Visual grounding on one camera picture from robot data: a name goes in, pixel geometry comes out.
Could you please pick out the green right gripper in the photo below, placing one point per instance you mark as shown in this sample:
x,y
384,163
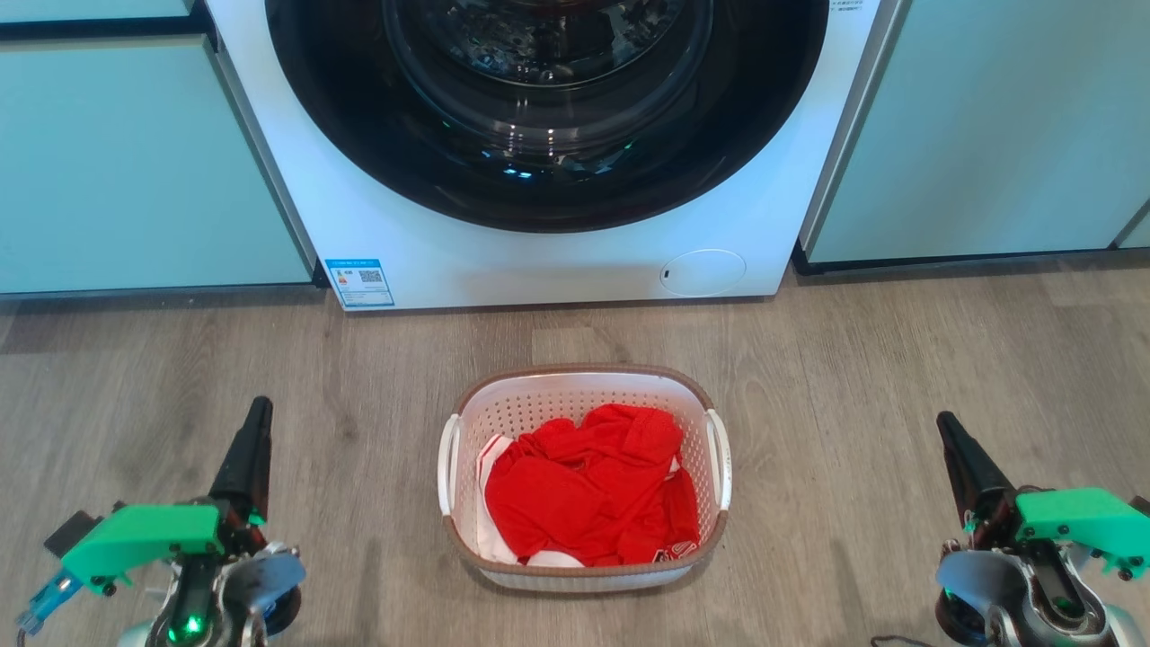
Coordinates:
x,y
1087,526

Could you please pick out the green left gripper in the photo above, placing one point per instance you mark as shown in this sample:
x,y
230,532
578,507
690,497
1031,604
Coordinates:
x,y
144,535

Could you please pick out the white laundry basket brown rim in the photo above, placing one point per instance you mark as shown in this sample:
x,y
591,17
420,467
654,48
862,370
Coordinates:
x,y
539,404

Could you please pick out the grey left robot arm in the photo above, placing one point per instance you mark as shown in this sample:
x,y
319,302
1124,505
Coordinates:
x,y
234,593

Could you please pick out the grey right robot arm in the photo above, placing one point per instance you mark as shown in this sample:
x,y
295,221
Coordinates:
x,y
1015,598

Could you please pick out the blue energy label sticker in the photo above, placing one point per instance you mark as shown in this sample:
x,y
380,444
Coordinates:
x,y
359,283

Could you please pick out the white front-load washing machine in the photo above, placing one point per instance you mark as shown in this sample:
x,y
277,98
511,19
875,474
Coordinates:
x,y
449,261

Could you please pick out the large pale green cabinet door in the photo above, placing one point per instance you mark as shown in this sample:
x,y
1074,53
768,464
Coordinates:
x,y
135,162

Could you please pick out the round white filter cover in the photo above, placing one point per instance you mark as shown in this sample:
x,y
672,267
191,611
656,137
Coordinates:
x,y
703,272

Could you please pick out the wide pale green cabinet door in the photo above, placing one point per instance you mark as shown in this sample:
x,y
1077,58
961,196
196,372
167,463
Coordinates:
x,y
988,135

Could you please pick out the red garment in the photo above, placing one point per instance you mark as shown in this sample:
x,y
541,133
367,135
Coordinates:
x,y
584,494

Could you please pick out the black round washer door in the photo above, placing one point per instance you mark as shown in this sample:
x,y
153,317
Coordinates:
x,y
359,135

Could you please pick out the narrow pale green cabinet panel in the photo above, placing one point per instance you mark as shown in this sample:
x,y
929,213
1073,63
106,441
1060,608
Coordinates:
x,y
90,9

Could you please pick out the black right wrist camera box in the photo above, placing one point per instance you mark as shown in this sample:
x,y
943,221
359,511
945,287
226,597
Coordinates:
x,y
1142,505

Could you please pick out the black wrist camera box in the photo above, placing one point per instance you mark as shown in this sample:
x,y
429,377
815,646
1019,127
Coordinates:
x,y
72,532
1142,505

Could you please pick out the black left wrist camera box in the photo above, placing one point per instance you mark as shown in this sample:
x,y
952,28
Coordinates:
x,y
72,532

